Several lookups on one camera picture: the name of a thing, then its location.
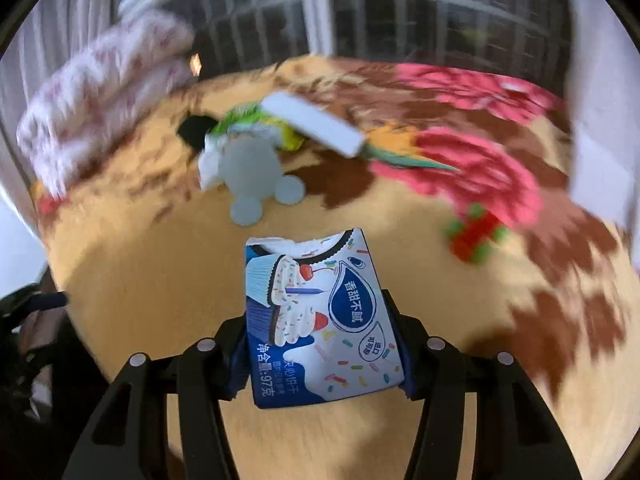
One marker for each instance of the folded white floral quilt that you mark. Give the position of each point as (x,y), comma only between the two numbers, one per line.
(94,99)

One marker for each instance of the black round cloth lump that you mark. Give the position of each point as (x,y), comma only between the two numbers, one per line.
(193,129)

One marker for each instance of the red toy car green wheels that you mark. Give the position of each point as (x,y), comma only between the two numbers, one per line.
(472,236)

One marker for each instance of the green snack bag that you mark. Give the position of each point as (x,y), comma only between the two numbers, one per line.
(251,118)

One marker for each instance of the white sheer left curtain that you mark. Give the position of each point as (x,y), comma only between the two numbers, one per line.
(51,33)

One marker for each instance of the long white box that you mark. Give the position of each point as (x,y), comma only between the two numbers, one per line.
(323,127)

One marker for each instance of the white window frame with bars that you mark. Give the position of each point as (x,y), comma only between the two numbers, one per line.
(528,39)

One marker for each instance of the blue white cookie box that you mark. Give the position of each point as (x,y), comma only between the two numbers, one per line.
(318,328)

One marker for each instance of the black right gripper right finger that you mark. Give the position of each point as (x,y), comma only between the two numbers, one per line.
(482,415)

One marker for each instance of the floral yellow bed blanket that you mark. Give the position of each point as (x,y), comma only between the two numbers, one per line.
(152,262)

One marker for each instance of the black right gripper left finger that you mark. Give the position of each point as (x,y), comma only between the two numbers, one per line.
(127,435)

